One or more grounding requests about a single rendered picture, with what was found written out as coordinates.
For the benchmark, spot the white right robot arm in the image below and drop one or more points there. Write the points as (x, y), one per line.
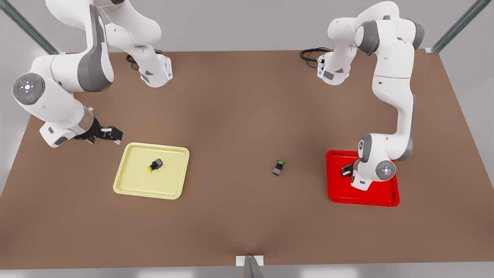
(58, 88)

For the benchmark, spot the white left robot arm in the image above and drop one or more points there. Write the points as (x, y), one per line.
(391, 69)

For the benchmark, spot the red tray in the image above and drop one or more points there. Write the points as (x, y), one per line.
(382, 193)

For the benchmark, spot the pale yellow tray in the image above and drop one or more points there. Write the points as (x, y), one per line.
(152, 170)

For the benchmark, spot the yellow push-button switch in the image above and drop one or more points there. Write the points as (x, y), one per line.
(155, 165)

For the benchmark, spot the green push-button switch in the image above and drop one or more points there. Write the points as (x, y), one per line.
(278, 168)

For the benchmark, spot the silver frame post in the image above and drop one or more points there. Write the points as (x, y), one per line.
(27, 25)
(457, 25)
(251, 267)

